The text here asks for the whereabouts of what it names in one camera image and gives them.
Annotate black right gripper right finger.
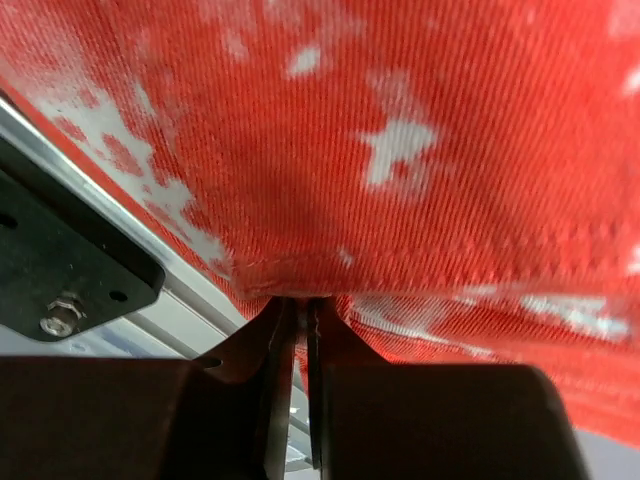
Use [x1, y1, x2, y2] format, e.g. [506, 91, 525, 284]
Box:
[307, 299, 588, 479]

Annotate red white tie-dye trousers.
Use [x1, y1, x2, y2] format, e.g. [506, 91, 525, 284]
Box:
[1, 1, 639, 446]

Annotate aluminium table frame rails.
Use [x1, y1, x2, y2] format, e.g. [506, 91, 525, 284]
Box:
[1, 102, 295, 479]

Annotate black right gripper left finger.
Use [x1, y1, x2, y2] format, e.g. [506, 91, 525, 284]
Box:
[1, 298, 295, 479]

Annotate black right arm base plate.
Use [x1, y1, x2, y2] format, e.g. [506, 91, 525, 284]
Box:
[1, 141, 165, 342]

